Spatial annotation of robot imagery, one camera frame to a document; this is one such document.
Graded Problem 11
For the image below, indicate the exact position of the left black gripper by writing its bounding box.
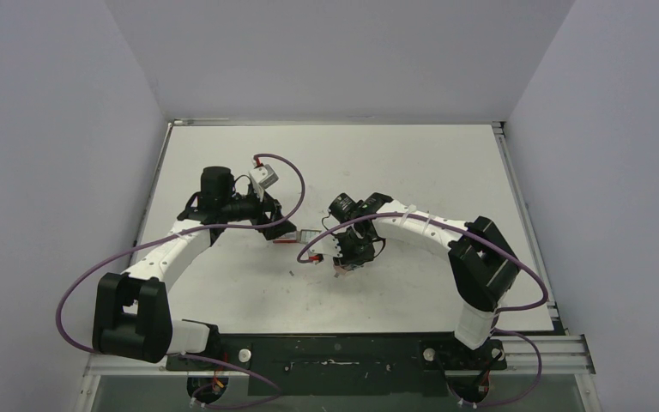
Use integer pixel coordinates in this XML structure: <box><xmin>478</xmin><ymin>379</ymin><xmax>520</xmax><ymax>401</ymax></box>
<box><xmin>221</xmin><ymin>184</ymin><xmax>296</xmax><ymax>239</ymax></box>

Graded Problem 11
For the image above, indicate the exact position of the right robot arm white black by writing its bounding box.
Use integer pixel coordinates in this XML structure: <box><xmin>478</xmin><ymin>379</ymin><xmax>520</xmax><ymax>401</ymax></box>
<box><xmin>328</xmin><ymin>193</ymin><xmax>519</xmax><ymax>368</ymax></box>

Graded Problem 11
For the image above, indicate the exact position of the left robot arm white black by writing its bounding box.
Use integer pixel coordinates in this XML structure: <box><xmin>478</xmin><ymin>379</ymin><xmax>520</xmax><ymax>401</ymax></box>
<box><xmin>92</xmin><ymin>163</ymin><xmax>296</xmax><ymax>370</ymax></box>

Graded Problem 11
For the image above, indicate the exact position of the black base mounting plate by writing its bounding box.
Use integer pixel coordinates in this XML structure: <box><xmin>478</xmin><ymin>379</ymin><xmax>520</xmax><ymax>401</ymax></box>
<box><xmin>166</xmin><ymin>332</ymin><xmax>507</xmax><ymax>399</ymax></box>

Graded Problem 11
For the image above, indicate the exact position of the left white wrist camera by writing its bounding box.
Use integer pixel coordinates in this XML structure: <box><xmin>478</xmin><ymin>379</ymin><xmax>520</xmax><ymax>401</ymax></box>
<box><xmin>248</xmin><ymin>164</ymin><xmax>279</xmax><ymax>201</ymax></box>

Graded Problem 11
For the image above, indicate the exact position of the aluminium frame rail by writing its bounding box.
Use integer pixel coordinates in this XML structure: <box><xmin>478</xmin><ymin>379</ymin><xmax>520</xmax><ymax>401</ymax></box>
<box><xmin>85</xmin><ymin>335</ymin><xmax>596</xmax><ymax>377</ymax></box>

